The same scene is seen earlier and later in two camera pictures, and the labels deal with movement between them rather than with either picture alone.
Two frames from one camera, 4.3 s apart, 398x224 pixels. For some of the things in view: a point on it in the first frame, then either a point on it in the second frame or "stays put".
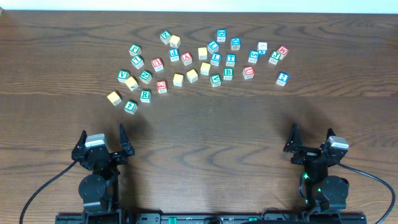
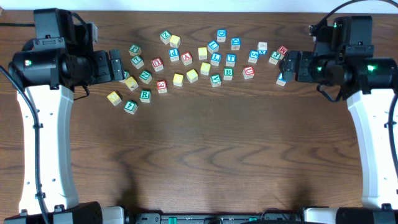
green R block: [145, 96] stays put
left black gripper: [104, 155] to [115, 64]
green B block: [228, 73] stays put
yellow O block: [204, 68] stays put
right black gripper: [306, 154] to [295, 59]
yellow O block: [178, 79] stays put
